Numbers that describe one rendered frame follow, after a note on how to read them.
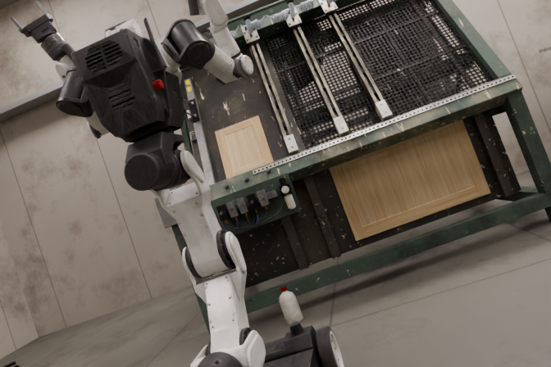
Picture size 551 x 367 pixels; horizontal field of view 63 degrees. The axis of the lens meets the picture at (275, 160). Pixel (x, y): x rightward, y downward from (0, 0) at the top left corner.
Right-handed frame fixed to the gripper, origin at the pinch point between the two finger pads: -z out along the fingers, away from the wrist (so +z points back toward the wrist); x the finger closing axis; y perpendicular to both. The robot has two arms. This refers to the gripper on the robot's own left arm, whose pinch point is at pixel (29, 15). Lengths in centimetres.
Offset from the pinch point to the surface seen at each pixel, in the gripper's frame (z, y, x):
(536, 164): 212, 8, 162
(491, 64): 156, -8, 191
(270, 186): 129, -58, 49
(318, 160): 135, -46, 78
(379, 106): 134, -36, 128
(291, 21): 62, -99, 152
